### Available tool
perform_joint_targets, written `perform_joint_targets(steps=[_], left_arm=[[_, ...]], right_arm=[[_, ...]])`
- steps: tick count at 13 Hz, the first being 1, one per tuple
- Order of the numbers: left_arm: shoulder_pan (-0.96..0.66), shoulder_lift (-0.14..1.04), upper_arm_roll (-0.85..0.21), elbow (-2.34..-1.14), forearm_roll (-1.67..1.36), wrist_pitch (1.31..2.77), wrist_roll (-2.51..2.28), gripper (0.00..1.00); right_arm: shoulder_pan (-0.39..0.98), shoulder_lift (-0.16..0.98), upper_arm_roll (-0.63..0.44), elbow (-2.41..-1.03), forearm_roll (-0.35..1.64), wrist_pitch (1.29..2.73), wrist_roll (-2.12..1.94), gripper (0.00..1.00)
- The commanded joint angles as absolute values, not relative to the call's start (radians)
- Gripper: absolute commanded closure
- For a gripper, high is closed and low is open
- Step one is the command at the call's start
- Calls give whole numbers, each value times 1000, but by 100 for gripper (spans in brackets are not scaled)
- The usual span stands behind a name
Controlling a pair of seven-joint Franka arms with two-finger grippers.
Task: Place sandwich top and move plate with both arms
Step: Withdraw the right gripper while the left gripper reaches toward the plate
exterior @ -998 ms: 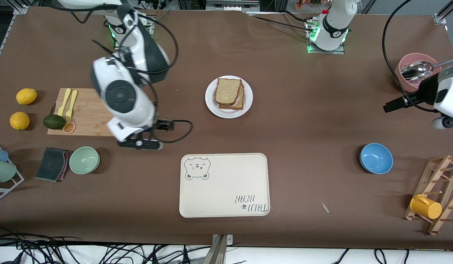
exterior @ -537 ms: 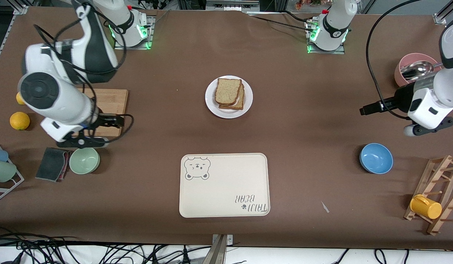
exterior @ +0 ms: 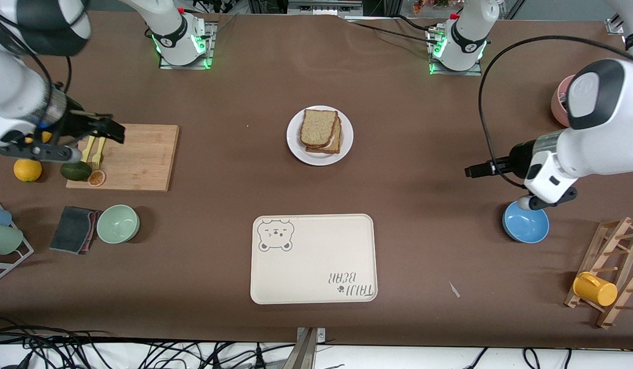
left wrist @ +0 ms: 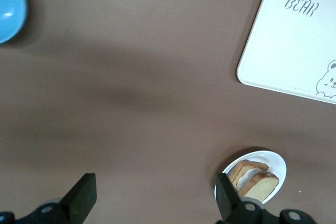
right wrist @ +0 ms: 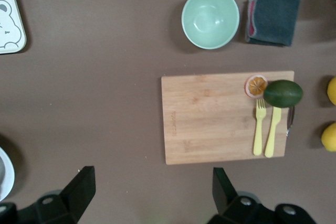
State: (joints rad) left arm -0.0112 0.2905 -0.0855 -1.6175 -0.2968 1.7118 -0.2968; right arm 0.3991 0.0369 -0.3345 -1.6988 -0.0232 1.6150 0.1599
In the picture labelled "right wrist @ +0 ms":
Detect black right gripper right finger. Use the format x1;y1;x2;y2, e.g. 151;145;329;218
207;167;316;224

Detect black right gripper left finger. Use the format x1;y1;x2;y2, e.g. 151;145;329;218
0;166;96;224

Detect white round plate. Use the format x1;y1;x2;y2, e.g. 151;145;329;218
0;146;16;201

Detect yellow plastic fork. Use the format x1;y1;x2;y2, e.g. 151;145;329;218
253;98;267;156

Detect yellow plastic knife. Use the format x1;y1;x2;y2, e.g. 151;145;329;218
264;106;282;158

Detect small metal peeler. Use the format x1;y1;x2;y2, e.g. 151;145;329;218
285;106;296;137

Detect wooden cutting board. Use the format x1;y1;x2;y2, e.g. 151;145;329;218
161;70;295;166

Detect yellow lemon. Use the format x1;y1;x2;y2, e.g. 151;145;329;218
327;77;336;105
321;122;336;153

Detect green avocado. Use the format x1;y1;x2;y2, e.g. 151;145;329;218
262;80;304;109

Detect dried orange slice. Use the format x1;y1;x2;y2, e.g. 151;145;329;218
244;74;269;99

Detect pink folded cloth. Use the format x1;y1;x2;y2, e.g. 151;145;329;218
246;0;259;37

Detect mint green bowl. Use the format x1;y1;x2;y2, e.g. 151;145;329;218
181;0;240;50

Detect dark grey folded cloth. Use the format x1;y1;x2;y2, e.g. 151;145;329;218
245;0;305;48

